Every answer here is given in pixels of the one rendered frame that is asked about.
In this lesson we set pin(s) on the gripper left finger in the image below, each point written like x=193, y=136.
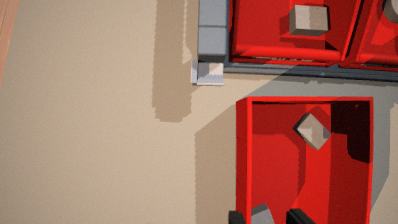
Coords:
x=234, y=217

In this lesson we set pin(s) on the red open-front bin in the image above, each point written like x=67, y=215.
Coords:
x=264, y=25
x=380, y=37
x=275, y=166

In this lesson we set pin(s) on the grey metal block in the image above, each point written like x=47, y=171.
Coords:
x=261, y=215
x=308, y=20

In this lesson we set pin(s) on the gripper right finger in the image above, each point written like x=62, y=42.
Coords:
x=297, y=216

